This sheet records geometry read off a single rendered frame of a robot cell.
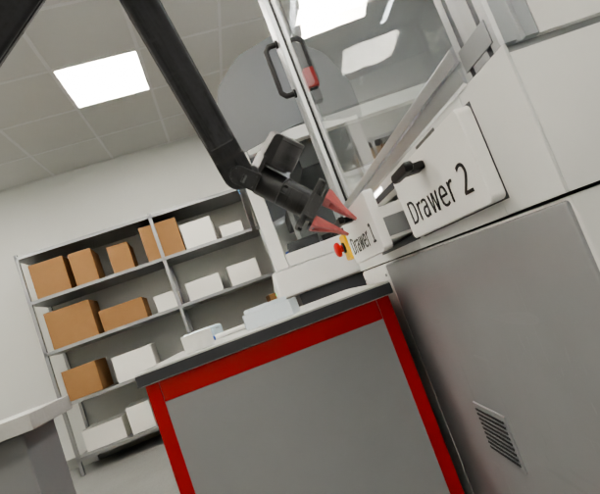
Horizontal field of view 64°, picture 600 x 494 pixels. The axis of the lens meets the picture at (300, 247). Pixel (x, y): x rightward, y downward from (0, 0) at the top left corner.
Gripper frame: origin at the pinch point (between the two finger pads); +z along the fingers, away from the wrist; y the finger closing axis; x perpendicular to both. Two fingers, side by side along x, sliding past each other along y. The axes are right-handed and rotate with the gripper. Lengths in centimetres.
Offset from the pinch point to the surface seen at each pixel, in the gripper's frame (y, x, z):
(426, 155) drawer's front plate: 5.7, -31.8, 3.1
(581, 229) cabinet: -3, -52, 15
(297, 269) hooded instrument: -4, 83, -4
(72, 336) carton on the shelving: -122, 355, -154
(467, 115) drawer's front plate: 6.6, -43.3, 3.4
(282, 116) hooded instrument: 45, 82, -35
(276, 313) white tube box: -21.5, 24.7, -4.4
